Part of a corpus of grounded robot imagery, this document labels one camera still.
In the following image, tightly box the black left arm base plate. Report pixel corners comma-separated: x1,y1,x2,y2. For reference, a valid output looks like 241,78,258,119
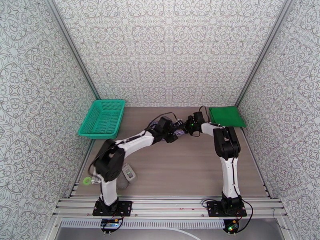
92,200,133,217

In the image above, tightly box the grey felt pouch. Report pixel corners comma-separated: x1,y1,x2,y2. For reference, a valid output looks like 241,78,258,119
117,178,130,190

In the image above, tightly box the purple white striped tank top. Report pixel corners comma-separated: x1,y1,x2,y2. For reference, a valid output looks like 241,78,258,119
147,119,191,144

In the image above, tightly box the aluminium corner post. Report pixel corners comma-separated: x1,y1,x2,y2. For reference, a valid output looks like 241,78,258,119
232,0,297,111
42,0,102,100

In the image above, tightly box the grey white small device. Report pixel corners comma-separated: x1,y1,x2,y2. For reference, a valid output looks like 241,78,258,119
122,164,136,183

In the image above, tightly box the aluminium table side rail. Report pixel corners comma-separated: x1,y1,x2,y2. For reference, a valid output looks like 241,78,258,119
241,126,272,198
68,140,96,197

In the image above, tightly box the left green circuit board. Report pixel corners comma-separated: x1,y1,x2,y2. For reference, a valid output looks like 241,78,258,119
100,218,118,229

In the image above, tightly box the right round circuit board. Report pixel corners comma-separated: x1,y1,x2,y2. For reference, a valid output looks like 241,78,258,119
223,219,240,234

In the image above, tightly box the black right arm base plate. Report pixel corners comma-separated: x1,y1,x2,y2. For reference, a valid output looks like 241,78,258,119
207,200,247,218

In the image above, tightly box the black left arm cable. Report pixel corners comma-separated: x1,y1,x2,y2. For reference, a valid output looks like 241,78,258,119
88,112,178,178

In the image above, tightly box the white slotted cable duct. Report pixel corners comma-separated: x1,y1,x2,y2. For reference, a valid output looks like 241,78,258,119
60,220,226,229

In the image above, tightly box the green plastic mesh basket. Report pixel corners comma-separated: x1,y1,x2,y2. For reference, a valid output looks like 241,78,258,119
78,99,126,140

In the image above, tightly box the aluminium front rail frame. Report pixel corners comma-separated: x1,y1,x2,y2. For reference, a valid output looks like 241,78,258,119
52,195,288,220

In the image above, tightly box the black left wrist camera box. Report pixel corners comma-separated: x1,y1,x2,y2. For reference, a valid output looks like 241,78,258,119
158,116,174,130

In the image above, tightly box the green t-shirt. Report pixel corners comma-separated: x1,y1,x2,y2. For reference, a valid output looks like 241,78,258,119
208,106,247,129

